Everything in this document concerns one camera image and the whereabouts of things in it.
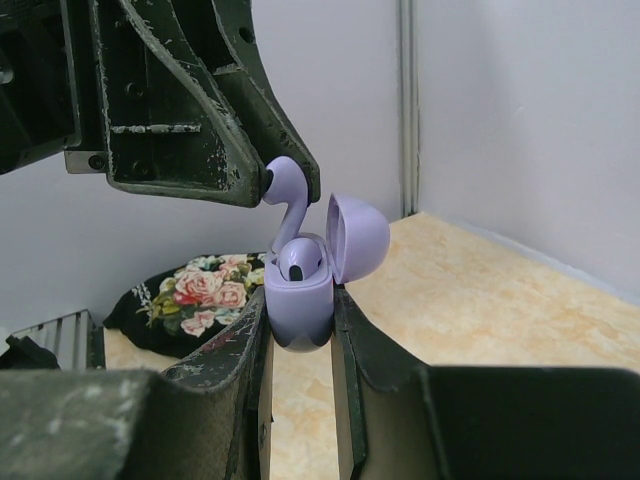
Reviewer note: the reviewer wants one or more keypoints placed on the purple earbud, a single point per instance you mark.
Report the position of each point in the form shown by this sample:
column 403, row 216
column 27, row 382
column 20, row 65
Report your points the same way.
column 299, row 259
column 288, row 185

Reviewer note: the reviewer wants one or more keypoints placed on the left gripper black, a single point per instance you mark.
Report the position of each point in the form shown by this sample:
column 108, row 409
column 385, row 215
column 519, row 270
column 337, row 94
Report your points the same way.
column 125, row 88

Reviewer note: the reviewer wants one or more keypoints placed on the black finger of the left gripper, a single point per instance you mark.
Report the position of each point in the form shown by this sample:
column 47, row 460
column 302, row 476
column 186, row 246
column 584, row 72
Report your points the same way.
column 246, row 87

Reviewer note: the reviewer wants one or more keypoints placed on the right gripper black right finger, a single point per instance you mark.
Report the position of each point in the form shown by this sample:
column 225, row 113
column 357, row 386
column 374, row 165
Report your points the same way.
column 398, row 417

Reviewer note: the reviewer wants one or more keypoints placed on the black floral printed cloth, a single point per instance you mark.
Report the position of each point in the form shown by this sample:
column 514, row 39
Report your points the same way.
column 173, row 313

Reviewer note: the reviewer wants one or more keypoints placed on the aluminium frame corner post left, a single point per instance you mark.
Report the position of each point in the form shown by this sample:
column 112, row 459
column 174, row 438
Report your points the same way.
column 409, row 106

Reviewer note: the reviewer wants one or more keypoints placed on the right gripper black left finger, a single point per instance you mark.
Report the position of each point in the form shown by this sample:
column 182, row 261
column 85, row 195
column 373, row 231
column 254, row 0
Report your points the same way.
column 206, row 417

